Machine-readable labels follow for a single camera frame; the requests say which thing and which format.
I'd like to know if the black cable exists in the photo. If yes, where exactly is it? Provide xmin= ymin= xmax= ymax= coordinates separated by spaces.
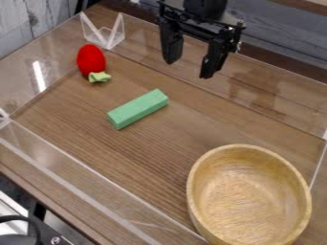
xmin=0 ymin=214 xmax=45 ymax=245

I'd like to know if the clear acrylic enclosure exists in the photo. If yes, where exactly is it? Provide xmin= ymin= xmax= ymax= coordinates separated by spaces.
xmin=0 ymin=6 xmax=327 ymax=245

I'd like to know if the red plush strawberry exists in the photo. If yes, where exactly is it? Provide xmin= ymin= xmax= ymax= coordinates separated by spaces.
xmin=75 ymin=44 xmax=111 ymax=83

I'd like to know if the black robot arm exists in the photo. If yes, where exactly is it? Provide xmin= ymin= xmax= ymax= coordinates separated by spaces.
xmin=158 ymin=0 xmax=247 ymax=78

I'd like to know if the green rectangular block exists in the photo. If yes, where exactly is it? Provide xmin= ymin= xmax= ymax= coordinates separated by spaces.
xmin=107 ymin=89 xmax=169 ymax=130

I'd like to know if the wooden bowl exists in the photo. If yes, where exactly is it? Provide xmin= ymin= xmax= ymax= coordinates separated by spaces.
xmin=187 ymin=144 xmax=313 ymax=245

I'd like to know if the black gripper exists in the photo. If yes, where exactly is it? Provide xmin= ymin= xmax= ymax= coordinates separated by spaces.
xmin=158 ymin=0 xmax=247 ymax=78

